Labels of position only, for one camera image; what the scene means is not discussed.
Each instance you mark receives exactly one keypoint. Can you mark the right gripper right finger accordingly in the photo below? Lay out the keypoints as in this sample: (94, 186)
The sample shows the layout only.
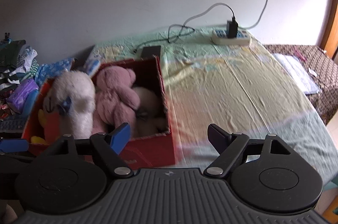
(230, 148)

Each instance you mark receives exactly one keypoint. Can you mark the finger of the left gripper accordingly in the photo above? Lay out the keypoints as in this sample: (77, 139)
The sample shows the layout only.
(13, 145)

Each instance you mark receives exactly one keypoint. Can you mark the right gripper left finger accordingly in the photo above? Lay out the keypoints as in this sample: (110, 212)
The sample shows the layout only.
(106, 149)

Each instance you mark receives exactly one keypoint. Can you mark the mauve bear plush toy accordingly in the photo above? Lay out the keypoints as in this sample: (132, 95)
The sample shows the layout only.
(116, 101)

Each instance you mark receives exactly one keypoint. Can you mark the yellow tiger plush toy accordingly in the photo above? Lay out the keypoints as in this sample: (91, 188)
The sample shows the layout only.
(48, 117)

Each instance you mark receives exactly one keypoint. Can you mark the white bunny plush toy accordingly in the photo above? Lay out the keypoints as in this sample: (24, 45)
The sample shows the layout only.
(146, 112)

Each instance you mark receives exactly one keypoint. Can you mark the pink bunny plush toy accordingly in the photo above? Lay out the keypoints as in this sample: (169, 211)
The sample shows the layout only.
(73, 95)

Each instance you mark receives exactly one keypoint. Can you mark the purple plastic package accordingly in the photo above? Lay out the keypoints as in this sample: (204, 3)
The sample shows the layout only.
(18, 98)

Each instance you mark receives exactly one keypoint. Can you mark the green yellow bed sheet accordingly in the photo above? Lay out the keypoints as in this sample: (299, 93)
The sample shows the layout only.
(239, 88)

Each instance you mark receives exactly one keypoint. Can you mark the blue floral towel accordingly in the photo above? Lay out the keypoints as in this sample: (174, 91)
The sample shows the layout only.
(49, 71)

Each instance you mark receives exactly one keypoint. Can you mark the pile of folded clothes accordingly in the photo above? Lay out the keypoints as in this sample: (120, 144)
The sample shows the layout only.
(18, 62)

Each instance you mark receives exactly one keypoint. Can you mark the white folded paper pad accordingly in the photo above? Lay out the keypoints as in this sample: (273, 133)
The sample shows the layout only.
(298, 73)

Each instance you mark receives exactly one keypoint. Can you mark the black smartphone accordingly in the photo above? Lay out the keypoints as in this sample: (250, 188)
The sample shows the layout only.
(151, 51)

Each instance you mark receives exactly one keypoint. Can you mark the black power adapter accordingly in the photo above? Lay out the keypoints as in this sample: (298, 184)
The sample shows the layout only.
(232, 28)

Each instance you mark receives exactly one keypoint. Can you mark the brown patterned blanket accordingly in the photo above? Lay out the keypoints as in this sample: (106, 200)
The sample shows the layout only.
(321, 69)

